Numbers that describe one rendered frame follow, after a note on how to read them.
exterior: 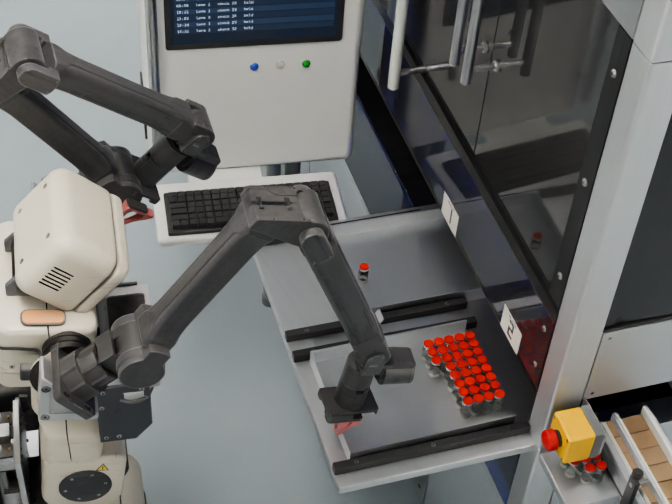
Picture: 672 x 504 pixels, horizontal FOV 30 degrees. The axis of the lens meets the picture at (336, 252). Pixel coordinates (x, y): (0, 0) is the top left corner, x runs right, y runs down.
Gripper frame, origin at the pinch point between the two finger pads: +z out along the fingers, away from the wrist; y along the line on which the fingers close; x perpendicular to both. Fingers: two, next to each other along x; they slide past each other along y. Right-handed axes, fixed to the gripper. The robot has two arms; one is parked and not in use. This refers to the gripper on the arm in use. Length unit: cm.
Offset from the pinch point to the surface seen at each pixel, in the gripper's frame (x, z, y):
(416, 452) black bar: -8.1, -1.2, 13.3
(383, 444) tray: -5.8, -1.7, 7.1
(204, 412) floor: 79, 91, 9
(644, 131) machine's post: -13, -82, 25
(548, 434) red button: -18.3, -16.4, 31.6
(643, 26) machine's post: -8, -98, 20
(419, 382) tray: 9.0, -0.9, 20.7
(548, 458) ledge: -15.0, -3.9, 38.1
